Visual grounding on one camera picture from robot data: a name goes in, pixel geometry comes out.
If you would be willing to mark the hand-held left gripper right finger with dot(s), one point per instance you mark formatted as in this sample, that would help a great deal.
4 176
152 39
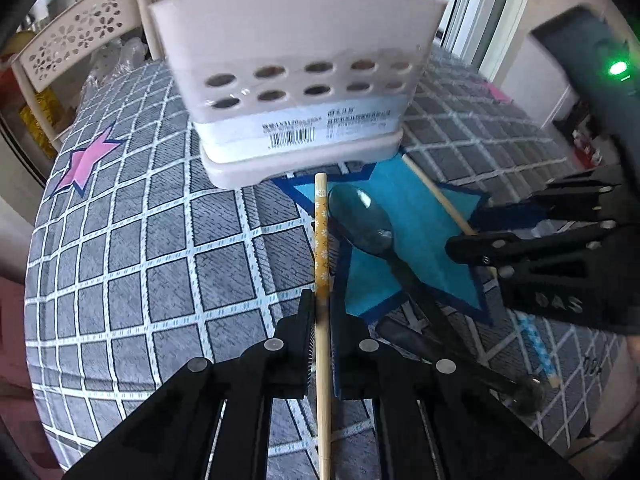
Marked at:
350 360

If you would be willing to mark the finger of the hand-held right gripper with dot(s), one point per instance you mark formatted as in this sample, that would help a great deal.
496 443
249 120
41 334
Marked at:
575 195
530 249

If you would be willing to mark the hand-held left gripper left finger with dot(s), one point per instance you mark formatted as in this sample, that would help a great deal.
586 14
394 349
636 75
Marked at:
295 360

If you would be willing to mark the blue patterned wooden chopstick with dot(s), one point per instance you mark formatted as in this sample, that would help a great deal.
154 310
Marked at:
539 349

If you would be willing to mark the orange patterned wooden chopstick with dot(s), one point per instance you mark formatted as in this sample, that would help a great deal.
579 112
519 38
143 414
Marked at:
322 260

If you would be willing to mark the plain wooden chopstick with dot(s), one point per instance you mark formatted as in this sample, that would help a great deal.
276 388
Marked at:
435 195

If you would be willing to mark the white plastic utensil holder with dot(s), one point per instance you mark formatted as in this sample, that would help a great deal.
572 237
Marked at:
300 85

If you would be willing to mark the grey checked tablecloth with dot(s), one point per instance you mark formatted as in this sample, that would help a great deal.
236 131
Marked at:
150 260

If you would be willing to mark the clear plastic bag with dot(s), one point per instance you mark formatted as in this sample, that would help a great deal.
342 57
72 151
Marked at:
117 60

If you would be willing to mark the stack of yellow packets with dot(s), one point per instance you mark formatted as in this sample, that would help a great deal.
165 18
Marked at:
42 117

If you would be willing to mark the beige plastic storage cart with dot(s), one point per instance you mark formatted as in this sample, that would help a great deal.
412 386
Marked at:
75 35

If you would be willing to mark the white sliding door frame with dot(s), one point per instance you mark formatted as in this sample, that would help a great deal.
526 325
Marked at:
480 10

